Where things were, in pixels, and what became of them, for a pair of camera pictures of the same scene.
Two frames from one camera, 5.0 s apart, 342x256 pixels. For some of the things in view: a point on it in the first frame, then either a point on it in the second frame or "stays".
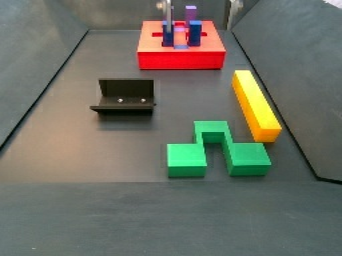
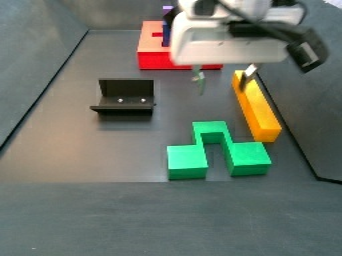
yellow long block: x=256 y=107 stays
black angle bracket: x=126 y=95 stays
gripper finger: x=168 y=6 -> x=200 y=78
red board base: x=154 y=56 stays
